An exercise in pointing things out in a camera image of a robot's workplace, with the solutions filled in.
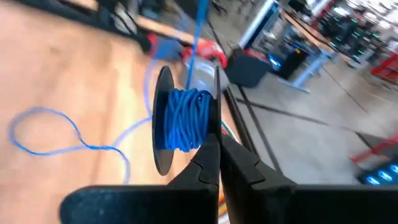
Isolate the black computer tower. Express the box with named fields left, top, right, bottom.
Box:
left=277, top=48, right=310, bottom=81

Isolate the wooden desk with white legs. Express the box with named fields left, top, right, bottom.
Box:
left=278, top=9, right=343, bottom=94

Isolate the blue cord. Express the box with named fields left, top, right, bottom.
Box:
left=7, top=0, right=215, bottom=185

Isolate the black plastic spool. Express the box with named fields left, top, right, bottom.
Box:
left=151, top=65, right=223, bottom=177

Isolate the red cart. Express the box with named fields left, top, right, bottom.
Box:
left=369, top=51, right=398, bottom=82

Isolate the black crate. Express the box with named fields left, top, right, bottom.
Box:
left=224, top=48, right=271, bottom=88

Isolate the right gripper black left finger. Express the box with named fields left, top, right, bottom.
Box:
left=58, top=133, right=221, bottom=224

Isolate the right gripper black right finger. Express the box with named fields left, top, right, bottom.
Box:
left=221, top=134, right=398, bottom=224

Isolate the red tape dispenser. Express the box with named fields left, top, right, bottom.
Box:
left=182, top=40, right=228, bottom=68

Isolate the bundle of coloured wires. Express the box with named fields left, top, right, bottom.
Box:
left=220, top=120, right=233, bottom=138

